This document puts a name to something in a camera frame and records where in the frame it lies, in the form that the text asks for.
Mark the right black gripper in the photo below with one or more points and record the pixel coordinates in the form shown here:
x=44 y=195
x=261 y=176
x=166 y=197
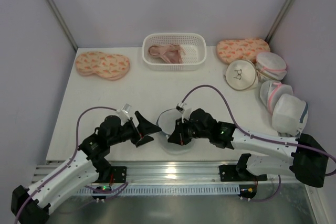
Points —
x=182 y=130

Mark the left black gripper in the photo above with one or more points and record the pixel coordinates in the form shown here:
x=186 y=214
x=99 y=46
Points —
x=134 y=131

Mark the white mesh bag blue trim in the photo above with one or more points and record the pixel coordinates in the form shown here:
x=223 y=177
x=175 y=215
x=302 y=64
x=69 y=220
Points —
x=166 y=121

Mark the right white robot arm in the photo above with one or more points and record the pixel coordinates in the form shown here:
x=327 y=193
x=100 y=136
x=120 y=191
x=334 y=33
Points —
x=303 y=158

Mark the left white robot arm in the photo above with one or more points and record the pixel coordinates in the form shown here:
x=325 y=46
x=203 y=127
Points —
x=88 y=164

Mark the left peach patterned bra case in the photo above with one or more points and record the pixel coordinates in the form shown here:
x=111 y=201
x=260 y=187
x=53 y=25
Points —
x=106 y=66

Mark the peach patterned bra case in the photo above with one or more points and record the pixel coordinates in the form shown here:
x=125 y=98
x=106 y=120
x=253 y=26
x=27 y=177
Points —
x=106 y=66
x=230 y=50

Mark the pink bra in basket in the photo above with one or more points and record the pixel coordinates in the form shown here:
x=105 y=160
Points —
x=170 y=53

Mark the cream laundry bag beige trim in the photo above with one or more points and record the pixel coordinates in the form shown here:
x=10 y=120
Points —
x=241 y=75

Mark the white mesh bag pink trim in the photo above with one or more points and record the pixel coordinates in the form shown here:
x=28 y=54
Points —
x=271 y=91

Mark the right peach patterned bra case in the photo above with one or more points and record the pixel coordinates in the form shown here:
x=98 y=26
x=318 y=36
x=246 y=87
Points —
x=230 y=50

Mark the large white bag blue trim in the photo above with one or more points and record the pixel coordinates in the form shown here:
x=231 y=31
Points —
x=290 y=115

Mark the white mesh bag pink zipper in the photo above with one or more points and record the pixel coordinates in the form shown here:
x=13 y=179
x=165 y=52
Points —
x=270 y=66

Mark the white plastic basket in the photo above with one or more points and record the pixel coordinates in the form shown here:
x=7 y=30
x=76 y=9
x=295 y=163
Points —
x=193 y=44

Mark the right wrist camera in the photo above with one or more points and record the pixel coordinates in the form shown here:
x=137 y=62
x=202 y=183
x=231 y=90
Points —
x=184 y=110

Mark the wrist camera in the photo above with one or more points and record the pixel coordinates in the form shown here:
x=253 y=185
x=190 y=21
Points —
x=184 y=110
x=125 y=111

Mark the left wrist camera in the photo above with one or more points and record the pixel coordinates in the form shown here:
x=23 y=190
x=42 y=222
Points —
x=125 y=111

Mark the aluminium mounting rail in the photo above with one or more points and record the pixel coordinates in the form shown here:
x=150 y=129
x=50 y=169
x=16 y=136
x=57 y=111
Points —
x=182 y=172

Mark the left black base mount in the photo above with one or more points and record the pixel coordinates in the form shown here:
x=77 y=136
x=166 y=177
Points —
x=110 y=174

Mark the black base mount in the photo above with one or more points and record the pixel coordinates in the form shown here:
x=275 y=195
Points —
x=110 y=174
x=239 y=172

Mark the white slotted cable duct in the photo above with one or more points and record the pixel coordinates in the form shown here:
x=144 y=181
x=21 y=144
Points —
x=166 y=190

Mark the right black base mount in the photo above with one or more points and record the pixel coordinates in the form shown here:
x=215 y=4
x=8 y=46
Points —
x=239 y=172

